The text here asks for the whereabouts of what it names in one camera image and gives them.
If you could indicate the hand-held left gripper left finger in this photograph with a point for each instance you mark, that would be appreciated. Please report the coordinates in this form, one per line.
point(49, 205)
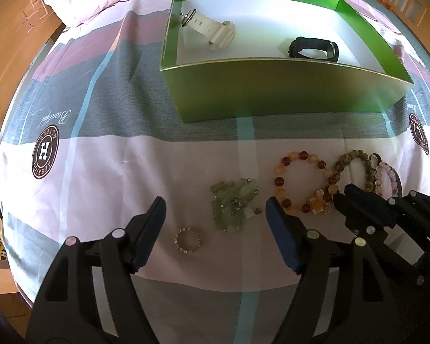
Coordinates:
point(150, 233)

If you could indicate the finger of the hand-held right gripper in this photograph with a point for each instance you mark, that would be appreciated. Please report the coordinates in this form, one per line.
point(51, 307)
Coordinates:
point(369, 204)
point(354, 218)

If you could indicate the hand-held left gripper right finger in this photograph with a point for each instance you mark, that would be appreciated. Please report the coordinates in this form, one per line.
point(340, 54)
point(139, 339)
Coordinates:
point(283, 236)

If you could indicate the printed patchwork bed sheet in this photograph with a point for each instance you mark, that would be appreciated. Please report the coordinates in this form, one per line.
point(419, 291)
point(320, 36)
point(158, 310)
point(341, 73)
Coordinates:
point(129, 168)

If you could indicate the green cardboard box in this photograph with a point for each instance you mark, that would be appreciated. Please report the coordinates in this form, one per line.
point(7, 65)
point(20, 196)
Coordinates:
point(272, 89)

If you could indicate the black wrist watch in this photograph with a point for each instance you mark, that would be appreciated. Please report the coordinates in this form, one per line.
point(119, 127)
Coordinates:
point(331, 48)

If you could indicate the white wrist watch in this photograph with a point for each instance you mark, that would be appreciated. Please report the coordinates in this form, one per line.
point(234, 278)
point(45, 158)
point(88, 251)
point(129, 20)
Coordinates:
point(218, 30)

